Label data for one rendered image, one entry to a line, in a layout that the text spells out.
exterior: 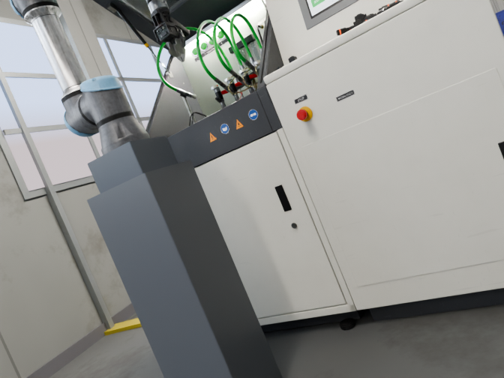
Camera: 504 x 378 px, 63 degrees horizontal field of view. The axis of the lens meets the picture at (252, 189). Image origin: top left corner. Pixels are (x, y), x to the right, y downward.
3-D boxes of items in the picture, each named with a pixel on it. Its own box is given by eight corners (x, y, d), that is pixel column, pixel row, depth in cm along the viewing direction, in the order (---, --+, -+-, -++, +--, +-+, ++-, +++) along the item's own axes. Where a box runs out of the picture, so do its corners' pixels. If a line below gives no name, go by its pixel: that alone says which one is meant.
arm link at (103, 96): (106, 115, 118) (87, 70, 117) (87, 130, 127) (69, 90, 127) (140, 108, 127) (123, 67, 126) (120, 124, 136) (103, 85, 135)
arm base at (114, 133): (129, 142, 117) (115, 109, 117) (93, 161, 124) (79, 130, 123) (160, 136, 131) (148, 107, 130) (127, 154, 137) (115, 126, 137)
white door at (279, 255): (214, 326, 186) (154, 186, 183) (217, 323, 188) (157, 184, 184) (346, 304, 152) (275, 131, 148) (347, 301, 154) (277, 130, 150)
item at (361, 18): (336, 41, 137) (330, 25, 137) (345, 43, 146) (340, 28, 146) (404, 4, 125) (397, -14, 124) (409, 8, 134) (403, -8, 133)
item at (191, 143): (157, 184, 182) (143, 150, 181) (163, 181, 186) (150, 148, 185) (273, 131, 149) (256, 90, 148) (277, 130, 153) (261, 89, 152)
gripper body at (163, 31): (157, 44, 167) (146, 16, 166) (171, 45, 174) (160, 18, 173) (171, 34, 163) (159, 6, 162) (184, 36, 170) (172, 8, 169)
